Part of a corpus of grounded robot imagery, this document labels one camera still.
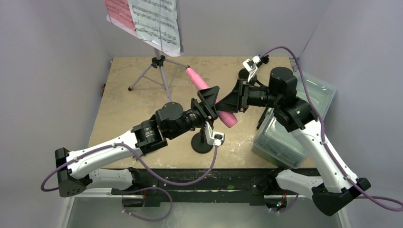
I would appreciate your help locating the clear plastic storage box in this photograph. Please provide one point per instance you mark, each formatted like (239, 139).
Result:
(273, 143)

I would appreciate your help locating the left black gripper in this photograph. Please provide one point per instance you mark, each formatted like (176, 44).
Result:
(208, 97)

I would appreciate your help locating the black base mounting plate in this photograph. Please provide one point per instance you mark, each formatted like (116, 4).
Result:
(254, 186)

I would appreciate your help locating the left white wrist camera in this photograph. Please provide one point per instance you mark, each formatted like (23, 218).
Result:
(212, 137)

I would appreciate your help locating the pink toy microphone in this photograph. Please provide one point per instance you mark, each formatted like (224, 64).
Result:
(228, 118)

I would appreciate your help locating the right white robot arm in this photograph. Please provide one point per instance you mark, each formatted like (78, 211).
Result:
(337, 185)

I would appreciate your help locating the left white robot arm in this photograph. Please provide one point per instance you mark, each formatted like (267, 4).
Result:
(168, 123)

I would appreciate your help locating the black marker pen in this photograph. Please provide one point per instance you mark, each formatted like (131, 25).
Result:
(261, 119)

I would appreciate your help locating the pink sheet music page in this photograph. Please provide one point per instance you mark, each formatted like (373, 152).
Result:
(119, 10)

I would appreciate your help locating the lilac music stand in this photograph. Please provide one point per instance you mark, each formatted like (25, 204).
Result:
(157, 61)

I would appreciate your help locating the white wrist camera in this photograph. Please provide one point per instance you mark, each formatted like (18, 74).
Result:
(251, 65)
(212, 137)

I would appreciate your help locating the black microphone stand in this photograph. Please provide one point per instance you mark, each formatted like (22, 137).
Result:
(243, 73)
(199, 142)

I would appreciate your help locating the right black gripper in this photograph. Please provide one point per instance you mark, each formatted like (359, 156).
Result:
(240, 95)

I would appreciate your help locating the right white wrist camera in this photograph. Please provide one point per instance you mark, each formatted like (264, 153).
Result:
(251, 65)

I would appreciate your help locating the white sheet music page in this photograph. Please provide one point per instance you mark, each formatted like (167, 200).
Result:
(156, 21)

